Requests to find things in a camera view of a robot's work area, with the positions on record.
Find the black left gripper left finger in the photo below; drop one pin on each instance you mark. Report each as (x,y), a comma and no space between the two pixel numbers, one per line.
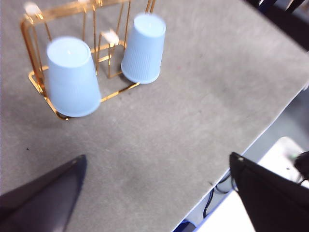
(36,205)

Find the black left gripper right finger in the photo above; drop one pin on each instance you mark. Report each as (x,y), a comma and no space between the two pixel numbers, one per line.
(272,200)

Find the blue ribbed plastic cup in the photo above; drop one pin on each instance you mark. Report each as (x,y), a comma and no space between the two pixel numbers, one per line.
(144,53)
(72,82)

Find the white device box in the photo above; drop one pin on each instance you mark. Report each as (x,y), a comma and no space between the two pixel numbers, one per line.
(277,154)

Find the white panel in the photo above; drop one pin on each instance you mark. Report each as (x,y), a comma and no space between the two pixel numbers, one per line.
(224,215)

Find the black furniture frame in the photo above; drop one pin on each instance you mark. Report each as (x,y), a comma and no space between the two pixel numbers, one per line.
(285,21)

